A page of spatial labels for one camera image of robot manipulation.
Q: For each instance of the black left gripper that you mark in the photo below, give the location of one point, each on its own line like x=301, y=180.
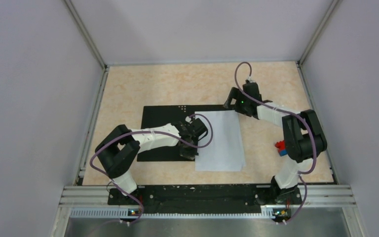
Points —
x=190, y=154

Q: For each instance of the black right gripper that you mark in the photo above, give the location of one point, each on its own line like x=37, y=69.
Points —
x=236, y=94

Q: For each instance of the white paper stack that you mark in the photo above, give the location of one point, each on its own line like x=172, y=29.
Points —
x=225, y=153

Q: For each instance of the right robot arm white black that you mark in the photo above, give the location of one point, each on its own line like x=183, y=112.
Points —
x=303, y=136

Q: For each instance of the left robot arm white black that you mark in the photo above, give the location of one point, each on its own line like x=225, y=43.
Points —
x=118, y=150

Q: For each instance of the red blue toy block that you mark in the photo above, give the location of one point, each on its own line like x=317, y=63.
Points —
x=281, y=148

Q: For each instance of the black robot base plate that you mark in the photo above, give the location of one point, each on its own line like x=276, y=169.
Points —
x=204, y=199

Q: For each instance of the aluminium frame rail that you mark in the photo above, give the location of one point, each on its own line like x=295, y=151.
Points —
x=92, y=201

